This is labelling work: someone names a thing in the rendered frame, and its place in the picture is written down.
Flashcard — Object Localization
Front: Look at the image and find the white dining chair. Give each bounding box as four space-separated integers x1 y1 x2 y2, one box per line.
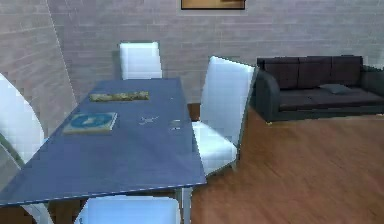
73 195 182 224
119 41 163 81
0 73 54 224
191 55 258 177

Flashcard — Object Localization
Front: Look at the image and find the black sofa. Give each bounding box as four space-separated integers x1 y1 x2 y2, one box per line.
252 55 384 124

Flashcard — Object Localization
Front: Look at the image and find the blue dining table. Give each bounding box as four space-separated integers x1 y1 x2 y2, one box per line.
0 77 208 224

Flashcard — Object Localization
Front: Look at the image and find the olive patterned flat box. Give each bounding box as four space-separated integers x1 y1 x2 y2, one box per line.
88 90 151 103

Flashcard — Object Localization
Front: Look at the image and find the blue book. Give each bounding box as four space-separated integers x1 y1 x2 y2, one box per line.
62 111 119 136

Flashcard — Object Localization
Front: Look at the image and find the framed brown picture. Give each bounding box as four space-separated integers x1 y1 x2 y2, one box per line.
180 0 247 11

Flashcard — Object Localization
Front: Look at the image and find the dark grey cushion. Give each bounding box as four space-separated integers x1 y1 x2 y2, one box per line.
318 83 354 95

